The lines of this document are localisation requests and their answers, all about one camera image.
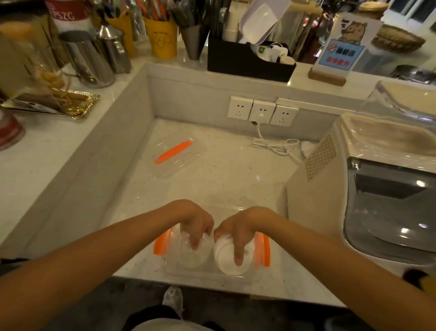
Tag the dark metal bowl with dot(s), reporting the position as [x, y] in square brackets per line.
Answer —
[414, 74]

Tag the person's left hand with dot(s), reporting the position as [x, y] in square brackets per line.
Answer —
[196, 220]

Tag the person's left fingers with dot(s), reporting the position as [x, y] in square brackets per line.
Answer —
[197, 240]

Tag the glass jar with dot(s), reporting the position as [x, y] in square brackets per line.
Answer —
[34, 64]

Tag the gold tray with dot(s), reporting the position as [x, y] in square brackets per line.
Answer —
[76, 104]

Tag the small wicker basket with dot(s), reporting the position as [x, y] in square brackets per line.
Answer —
[373, 9]

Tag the red and white can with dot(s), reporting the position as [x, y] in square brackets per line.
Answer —
[68, 15]

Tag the clear lid with orange clip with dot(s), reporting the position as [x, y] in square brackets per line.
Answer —
[174, 151]

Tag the person's white shoe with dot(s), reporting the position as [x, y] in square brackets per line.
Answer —
[173, 300]

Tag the yellow utensil holder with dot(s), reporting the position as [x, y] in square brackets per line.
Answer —
[162, 39]
[124, 29]

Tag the steel cone cup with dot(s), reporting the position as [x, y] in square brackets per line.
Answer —
[193, 42]

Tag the person's left forearm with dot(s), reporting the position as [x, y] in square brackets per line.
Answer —
[85, 269]

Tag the red tin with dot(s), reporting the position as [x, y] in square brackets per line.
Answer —
[9, 131]

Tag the white plastic scoop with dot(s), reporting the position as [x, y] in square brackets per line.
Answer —
[260, 20]

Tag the white wall outlet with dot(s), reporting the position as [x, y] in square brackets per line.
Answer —
[239, 108]
[262, 109]
[284, 116]

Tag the cartoon sign card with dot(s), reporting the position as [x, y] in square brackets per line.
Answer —
[347, 44]

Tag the white ice machine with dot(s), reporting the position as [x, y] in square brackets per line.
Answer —
[320, 201]

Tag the wooden sign base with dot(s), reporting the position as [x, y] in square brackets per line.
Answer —
[325, 77]

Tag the person's right fingers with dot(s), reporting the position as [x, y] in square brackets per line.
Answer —
[239, 254]

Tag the large steel pitcher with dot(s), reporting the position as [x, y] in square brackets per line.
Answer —
[88, 59]

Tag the tall steel container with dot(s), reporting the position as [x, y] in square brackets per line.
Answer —
[299, 24]

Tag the bunch of dark utensils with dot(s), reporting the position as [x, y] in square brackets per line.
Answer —
[187, 13]

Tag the stack of white paper cups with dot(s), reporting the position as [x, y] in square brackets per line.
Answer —
[231, 24]

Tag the person's right forearm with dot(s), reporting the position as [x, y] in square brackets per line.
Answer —
[340, 272]

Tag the clear ice machine lid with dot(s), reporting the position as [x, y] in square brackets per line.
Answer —
[402, 99]

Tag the white plastic cup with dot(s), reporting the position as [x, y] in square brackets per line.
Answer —
[224, 261]

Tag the small steel pitcher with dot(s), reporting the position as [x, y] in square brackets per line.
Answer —
[115, 53]

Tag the clear plastic cup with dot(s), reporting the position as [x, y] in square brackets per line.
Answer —
[187, 257]

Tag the clear container with orange clips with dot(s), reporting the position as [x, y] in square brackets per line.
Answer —
[262, 250]

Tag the person's right hand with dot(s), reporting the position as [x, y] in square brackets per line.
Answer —
[247, 225]

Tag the black organizer box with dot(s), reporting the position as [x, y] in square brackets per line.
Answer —
[245, 64]

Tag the large wicker basket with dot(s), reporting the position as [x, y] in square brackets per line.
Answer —
[398, 39]

